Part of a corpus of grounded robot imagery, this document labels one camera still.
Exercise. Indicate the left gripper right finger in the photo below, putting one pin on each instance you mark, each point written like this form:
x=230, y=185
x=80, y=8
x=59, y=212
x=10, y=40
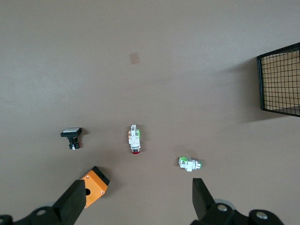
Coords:
x=202, y=199

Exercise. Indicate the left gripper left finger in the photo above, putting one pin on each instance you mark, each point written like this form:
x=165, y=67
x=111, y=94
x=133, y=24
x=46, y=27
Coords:
x=70, y=201

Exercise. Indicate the red pushbutton switch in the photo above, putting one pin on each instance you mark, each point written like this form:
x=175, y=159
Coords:
x=134, y=139

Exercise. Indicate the black square white-cap pushbutton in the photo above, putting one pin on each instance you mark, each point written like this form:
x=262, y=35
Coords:
x=71, y=131

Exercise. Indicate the brown tape patch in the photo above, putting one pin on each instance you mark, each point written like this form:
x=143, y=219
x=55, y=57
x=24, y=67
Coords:
x=134, y=58

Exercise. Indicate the orange button enclosure box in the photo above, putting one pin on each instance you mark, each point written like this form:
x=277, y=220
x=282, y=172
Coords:
x=96, y=185

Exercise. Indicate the green pushbutton switch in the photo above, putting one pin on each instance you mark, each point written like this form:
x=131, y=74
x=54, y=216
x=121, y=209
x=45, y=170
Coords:
x=189, y=164

